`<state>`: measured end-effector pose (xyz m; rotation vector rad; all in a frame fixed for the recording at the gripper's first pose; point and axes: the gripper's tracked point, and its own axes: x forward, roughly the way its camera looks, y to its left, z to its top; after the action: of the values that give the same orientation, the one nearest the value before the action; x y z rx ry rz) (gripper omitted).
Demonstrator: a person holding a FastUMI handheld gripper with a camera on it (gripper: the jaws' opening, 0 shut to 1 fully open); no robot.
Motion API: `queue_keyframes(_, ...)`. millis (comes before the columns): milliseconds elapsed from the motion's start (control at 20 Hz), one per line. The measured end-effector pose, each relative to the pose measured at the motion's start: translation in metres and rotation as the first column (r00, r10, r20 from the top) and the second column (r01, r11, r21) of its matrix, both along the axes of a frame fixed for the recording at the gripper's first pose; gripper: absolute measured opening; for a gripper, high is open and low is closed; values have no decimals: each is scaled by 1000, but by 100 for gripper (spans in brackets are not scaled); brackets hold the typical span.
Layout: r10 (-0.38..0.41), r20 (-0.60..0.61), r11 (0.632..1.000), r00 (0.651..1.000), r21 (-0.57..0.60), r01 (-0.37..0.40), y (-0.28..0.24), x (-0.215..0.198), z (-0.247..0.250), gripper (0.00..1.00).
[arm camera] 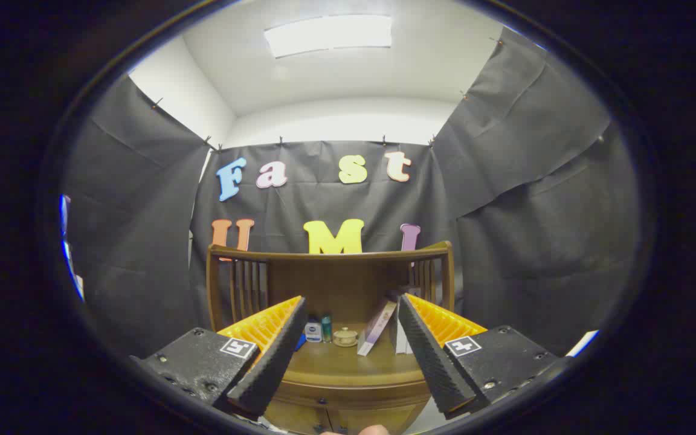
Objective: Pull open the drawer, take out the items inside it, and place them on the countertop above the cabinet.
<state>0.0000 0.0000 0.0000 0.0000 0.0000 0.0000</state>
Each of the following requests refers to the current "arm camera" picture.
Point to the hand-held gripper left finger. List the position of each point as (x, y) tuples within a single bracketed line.
[(275, 356)]

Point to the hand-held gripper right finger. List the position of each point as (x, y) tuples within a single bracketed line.
[(429, 356)]

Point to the brown wooden drawer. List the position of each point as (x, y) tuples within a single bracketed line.
[(360, 396)]

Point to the wooden countertop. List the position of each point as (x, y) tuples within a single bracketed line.
[(336, 362)]

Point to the narrow wooden cabinet door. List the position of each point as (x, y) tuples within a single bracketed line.
[(293, 420)]

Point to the wide wooden cabinet door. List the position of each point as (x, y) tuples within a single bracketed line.
[(378, 420)]

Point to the brown wooden cabinet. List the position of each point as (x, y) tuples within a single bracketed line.
[(336, 284)]

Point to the blue folded cloth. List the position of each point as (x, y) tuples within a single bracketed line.
[(299, 342)]

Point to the plain white book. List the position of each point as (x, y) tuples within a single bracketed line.
[(401, 335)]

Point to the white bottle blue cap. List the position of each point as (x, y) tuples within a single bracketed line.
[(313, 331)]

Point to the small teal bottle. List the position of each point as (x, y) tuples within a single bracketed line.
[(326, 328)]

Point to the purple and white book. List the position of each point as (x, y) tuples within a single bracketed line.
[(378, 326)]

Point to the beige lidded teacup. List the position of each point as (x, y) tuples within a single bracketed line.
[(345, 336)]

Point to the ceiling light panel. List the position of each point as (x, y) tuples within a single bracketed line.
[(330, 33)]

